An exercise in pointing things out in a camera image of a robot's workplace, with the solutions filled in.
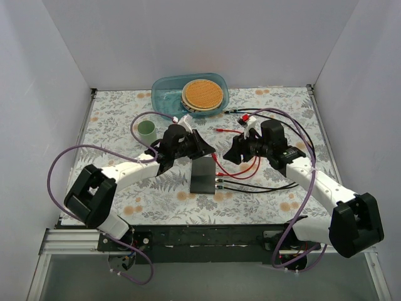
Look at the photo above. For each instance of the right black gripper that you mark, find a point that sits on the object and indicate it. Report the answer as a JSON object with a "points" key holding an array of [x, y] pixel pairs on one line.
{"points": [[242, 148]]}

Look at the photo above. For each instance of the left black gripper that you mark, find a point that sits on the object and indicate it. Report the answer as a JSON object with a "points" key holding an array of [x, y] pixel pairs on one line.
{"points": [[195, 145]]}

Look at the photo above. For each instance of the black network switch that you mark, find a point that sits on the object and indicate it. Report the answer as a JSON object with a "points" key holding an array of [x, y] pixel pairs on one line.
{"points": [[203, 176]]}

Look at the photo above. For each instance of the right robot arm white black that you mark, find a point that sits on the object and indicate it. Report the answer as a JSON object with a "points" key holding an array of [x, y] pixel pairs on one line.
{"points": [[355, 222]]}

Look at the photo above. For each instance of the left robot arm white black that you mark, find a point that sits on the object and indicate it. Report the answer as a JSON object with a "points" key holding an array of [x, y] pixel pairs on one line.
{"points": [[91, 196]]}

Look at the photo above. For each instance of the floral table mat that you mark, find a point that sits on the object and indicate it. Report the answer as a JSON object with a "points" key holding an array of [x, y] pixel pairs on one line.
{"points": [[258, 198]]}

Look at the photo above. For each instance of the round woven coaster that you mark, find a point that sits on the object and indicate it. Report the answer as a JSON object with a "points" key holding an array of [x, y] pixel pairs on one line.
{"points": [[202, 95]]}

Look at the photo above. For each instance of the blue plastic container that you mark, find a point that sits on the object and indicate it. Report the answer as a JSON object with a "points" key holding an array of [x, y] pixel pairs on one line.
{"points": [[167, 95]]}

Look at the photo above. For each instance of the green cup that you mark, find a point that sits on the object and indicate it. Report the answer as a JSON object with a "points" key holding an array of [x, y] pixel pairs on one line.
{"points": [[147, 132]]}

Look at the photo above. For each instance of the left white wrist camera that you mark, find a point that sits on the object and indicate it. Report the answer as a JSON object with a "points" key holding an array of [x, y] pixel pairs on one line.
{"points": [[185, 123]]}

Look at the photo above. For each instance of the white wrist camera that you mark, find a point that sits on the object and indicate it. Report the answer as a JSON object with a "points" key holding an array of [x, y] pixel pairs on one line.
{"points": [[185, 123], [247, 122]]}

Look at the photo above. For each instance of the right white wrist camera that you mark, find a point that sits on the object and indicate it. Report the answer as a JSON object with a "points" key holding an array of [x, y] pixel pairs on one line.
{"points": [[247, 122]]}

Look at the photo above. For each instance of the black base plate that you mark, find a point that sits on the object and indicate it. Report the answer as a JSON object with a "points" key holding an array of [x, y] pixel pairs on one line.
{"points": [[204, 243]]}

